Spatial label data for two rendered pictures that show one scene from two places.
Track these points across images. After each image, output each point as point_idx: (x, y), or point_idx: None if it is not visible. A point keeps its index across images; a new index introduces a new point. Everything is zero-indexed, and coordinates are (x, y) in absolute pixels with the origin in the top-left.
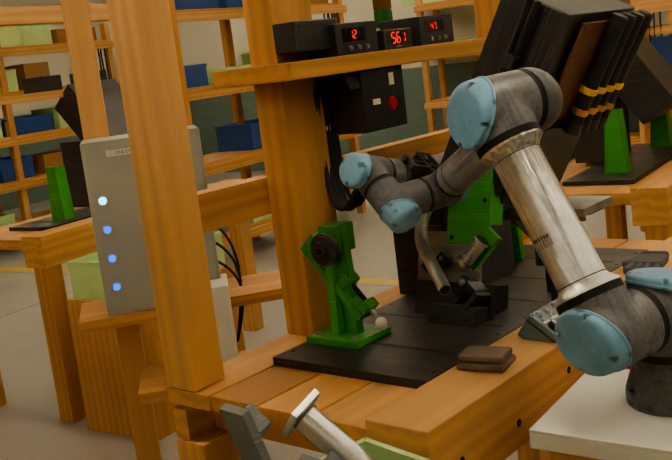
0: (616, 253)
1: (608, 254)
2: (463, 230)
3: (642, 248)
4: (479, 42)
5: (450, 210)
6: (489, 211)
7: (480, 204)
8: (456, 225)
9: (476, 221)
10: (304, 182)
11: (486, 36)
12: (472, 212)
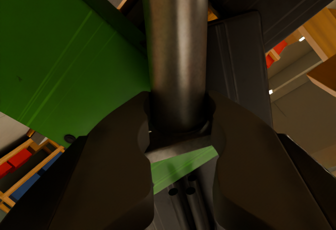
0: None
1: None
2: (8, 30)
3: None
4: (331, 93)
5: (108, 38)
6: (34, 130)
7: (65, 125)
8: (40, 19)
9: (21, 88)
10: None
11: (334, 37)
12: (55, 95)
